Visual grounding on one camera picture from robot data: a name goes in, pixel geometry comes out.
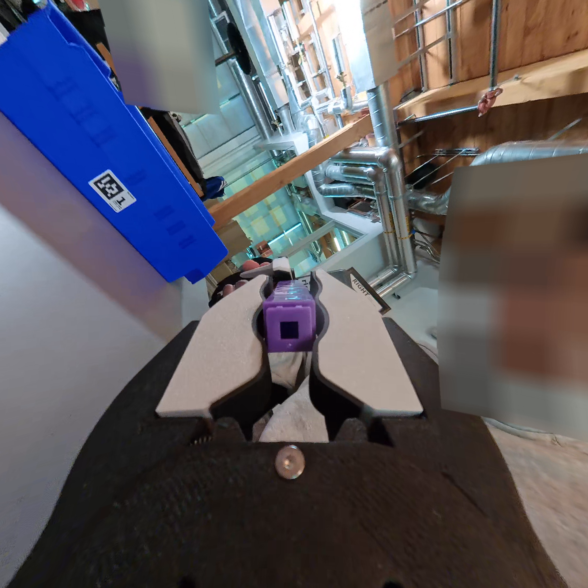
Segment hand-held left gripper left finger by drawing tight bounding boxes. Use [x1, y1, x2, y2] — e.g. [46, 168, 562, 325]
[155, 274, 273, 419]

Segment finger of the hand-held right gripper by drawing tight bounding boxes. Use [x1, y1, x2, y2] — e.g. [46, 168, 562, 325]
[240, 257, 293, 282]

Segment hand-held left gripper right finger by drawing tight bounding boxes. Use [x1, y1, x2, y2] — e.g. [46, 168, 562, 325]
[309, 269, 424, 419]

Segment purple linked cube stick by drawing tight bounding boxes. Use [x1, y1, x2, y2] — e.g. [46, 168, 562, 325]
[262, 279, 319, 353]

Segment blue labelled plastic bin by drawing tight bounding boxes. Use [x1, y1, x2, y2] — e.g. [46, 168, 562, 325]
[0, 0, 229, 284]

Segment person's right hand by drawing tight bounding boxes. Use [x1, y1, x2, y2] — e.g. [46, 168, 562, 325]
[222, 258, 273, 296]

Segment cardboard box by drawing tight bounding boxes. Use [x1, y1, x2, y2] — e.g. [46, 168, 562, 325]
[216, 220, 252, 252]

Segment framed marker board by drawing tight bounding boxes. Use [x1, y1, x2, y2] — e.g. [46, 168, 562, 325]
[317, 266, 392, 315]

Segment wooden beam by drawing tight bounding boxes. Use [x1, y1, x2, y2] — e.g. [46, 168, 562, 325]
[207, 114, 374, 227]

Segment black round fan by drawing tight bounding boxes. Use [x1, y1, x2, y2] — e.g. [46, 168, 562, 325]
[226, 21, 256, 75]

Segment red hanging tag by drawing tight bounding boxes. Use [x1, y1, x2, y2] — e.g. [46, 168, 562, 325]
[478, 89, 504, 116]

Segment silver duct pipes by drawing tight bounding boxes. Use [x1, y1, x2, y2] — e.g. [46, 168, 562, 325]
[317, 83, 420, 288]

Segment large silver duct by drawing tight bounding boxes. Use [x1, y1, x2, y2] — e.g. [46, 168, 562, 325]
[472, 140, 588, 167]

